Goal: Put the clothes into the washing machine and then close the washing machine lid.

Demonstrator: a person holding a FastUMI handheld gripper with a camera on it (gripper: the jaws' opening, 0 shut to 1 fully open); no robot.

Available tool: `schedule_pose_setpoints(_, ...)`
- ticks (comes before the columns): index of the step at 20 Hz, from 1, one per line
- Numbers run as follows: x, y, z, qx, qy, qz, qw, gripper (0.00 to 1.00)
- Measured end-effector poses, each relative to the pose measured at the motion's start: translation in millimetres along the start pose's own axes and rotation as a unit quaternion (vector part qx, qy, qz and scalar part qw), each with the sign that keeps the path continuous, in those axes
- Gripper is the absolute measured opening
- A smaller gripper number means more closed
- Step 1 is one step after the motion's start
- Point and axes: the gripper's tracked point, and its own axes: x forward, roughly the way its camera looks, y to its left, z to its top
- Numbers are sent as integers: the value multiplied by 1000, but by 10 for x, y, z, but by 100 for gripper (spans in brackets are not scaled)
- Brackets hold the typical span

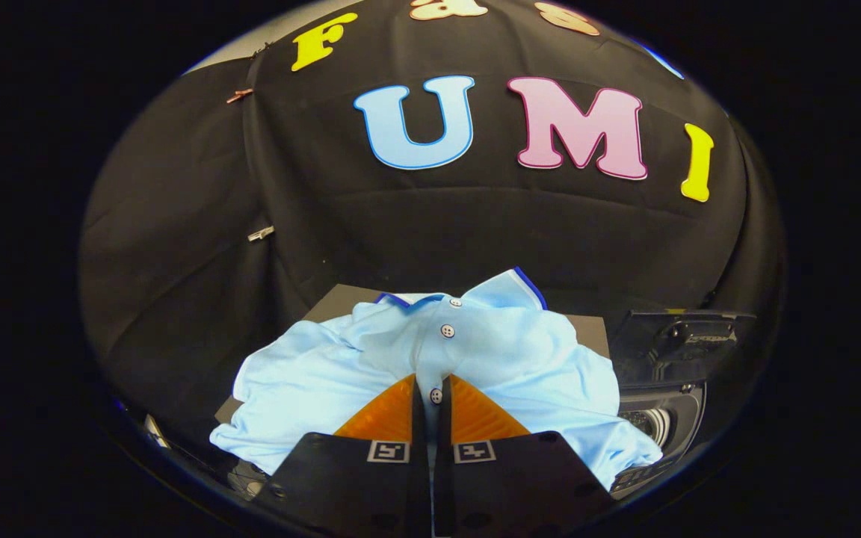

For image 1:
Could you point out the light blue polo shirt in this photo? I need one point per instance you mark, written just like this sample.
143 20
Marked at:
311 381

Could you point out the copper clip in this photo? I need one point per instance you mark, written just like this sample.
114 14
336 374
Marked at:
239 95

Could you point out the silver clip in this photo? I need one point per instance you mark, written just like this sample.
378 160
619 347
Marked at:
260 233

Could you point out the dark glass washing machine lid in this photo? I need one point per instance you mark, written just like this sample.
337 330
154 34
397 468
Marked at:
670 344

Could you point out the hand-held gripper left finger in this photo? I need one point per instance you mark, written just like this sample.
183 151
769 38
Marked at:
356 486

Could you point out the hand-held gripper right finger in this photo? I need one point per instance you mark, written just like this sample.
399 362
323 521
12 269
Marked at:
513 486

